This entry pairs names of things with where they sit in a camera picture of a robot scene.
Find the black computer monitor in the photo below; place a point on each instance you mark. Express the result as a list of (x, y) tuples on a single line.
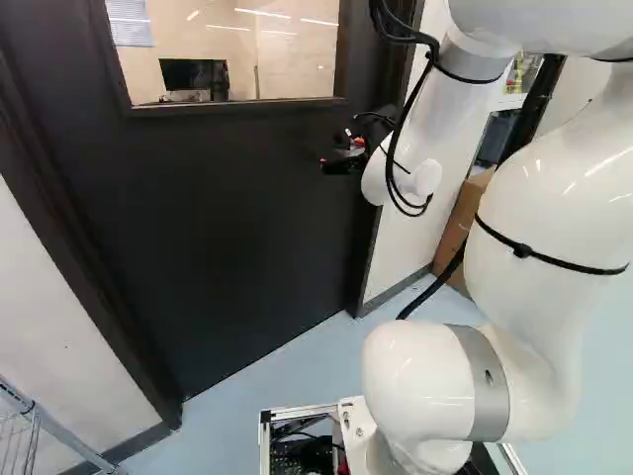
[(190, 74)]

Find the black door with window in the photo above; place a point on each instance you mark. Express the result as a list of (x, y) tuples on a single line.
[(222, 213)]

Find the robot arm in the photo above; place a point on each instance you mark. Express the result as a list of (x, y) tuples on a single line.
[(539, 208)]

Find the brown cardboard box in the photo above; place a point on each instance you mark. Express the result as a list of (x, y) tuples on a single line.
[(462, 222)]

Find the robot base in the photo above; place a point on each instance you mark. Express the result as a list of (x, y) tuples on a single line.
[(277, 435)]

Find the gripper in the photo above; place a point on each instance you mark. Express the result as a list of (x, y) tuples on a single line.
[(342, 164)]

